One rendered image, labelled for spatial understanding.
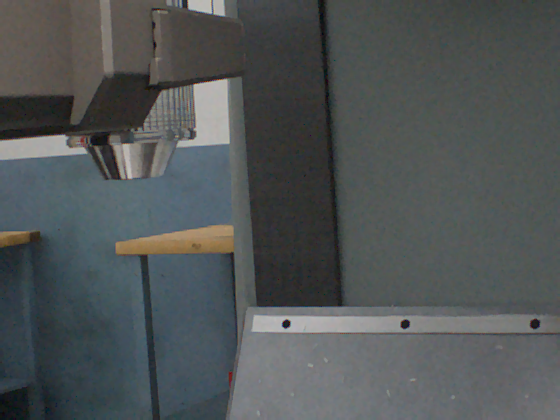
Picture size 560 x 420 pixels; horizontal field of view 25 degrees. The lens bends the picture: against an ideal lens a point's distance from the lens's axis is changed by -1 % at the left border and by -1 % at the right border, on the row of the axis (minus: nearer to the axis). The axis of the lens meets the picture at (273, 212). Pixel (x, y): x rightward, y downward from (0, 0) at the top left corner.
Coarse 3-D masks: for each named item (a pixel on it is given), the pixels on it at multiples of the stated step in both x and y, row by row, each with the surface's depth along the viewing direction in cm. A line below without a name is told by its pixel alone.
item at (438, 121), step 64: (256, 0) 84; (320, 0) 82; (384, 0) 81; (448, 0) 79; (512, 0) 77; (256, 64) 85; (320, 64) 83; (384, 64) 81; (448, 64) 79; (512, 64) 77; (256, 128) 85; (320, 128) 83; (384, 128) 81; (448, 128) 79; (512, 128) 78; (256, 192) 85; (320, 192) 83; (384, 192) 82; (448, 192) 80; (512, 192) 78; (256, 256) 86; (320, 256) 84; (384, 256) 82; (448, 256) 80; (512, 256) 78
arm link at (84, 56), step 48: (0, 0) 37; (48, 0) 38; (96, 0) 38; (144, 0) 39; (0, 48) 37; (48, 48) 38; (96, 48) 38; (144, 48) 39; (0, 96) 37; (48, 96) 38; (96, 96) 38; (144, 96) 39
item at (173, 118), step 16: (176, 0) 45; (160, 96) 44; (176, 96) 44; (192, 96) 46; (160, 112) 44; (176, 112) 44; (192, 112) 46; (144, 128) 44; (160, 128) 44; (176, 128) 44; (192, 128) 46; (80, 144) 44; (96, 144) 44; (112, 144) 44
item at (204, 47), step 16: (176, 16) 43; (192, 16) 44; (208, 16) 44; (176, 32) 43; (192, 32) 44; (208, 32) 44; (224, 32) 45; (240, 32) 45; (176, 48) 43; (192, 48) 44; (208, 48) 44; (224, 48) 45; (240, 48) 45; (176, 64) 43; (192, 64) 44; (208, 64) 44; (224, 64) 45; (240, 64) 45; (176, 80) 43; (192, 80) 44; (208, 80) 45
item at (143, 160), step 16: (128, 144) 44; (144, 144) 44; (160, 144) 45; (176, 144) 46; (96, 160) 45; (112, 160) 45; (128, 160) 45; (144, 160) 45; (160, 160) 45; (112, 176) 45; (128, 176) 45; (144, 176) 45
